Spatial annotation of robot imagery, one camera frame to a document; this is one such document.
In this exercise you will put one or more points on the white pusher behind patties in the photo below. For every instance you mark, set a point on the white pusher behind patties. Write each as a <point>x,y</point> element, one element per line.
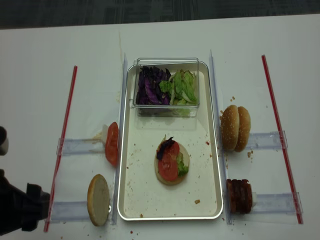
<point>254,199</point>

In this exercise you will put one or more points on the lettuce piece on bun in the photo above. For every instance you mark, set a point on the lettuce piece on bun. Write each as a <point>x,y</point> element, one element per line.
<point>183,163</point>

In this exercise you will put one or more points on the sesame bun left half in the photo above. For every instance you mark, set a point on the sesame bun left half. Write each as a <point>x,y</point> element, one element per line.
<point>229,126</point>

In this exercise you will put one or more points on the bottom bun on tray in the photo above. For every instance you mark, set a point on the bottom bun on tray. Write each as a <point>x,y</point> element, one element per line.
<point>179,179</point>

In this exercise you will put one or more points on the lower left clear rail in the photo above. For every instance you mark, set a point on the lower left clear rail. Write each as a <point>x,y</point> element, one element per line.
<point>69,211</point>

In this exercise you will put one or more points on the upper right clear rail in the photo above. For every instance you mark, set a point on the upper right clear rail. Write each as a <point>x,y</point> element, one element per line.
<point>275,140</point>

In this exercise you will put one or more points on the standing bun half left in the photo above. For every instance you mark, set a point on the standing bun half left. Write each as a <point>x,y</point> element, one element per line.
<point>98,199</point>

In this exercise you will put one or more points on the standing tomato slices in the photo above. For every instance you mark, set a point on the standing tomato slices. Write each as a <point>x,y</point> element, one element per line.
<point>111,145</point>

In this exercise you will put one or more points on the lower tomato slice on bun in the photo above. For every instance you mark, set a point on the lower tomato slice on bun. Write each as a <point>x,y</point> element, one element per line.
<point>168,169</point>

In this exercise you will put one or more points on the white metal tray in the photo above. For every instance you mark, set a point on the white metal tray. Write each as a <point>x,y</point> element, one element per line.
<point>141,196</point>

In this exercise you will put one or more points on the lower right clear rail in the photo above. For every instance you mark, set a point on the lower right clear rail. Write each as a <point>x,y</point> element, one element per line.
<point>276,203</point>

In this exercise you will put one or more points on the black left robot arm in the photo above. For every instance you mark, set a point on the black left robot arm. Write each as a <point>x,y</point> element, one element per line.
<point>21,210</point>

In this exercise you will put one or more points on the purple cabbage pile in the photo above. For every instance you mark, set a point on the purple cabbage pile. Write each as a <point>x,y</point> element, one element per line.
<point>154,86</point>

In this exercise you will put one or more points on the tomato slice on bun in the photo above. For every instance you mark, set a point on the tomato slice on bun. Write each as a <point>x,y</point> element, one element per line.
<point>168,169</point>
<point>172,152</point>

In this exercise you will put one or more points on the sesame bun half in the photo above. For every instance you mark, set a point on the sesame bun half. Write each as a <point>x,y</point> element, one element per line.
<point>229,126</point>
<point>244,129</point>

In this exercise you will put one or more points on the left red strip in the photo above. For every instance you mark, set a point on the left red strip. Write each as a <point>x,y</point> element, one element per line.
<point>60,147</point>

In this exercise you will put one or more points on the white pusher behind tomato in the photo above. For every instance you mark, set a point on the white pusher behind tomato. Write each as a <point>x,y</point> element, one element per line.
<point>104,134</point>

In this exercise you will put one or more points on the red strip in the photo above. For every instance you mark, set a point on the red strip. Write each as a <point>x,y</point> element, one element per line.
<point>284,151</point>
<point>60,147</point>

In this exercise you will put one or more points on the upper left clear rail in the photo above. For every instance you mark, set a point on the upper left clear rail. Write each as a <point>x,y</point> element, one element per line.
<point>82,147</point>

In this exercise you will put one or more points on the right red strip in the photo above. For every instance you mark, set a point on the right red strip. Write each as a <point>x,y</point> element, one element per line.
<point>284,151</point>

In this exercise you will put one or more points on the purple cabbage piece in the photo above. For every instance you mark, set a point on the purple cabbage piece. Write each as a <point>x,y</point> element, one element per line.
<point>166,143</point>

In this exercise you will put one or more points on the clear plastic container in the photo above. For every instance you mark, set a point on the clear plastic container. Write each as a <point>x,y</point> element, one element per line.
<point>173,65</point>

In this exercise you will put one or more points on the meat patty stack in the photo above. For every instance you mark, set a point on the meat patty stack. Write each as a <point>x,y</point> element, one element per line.
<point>240,196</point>

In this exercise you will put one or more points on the upper tomato slice on bun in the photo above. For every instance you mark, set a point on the upper tomato slice on bun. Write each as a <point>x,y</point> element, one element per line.
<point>172,152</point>

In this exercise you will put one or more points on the green lettuce pile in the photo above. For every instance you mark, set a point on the green lettuce pile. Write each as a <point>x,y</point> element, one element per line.
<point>178,89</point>

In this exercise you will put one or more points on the sesame bun right half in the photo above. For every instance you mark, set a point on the sesame bun right half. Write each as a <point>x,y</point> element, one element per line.
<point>244,129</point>

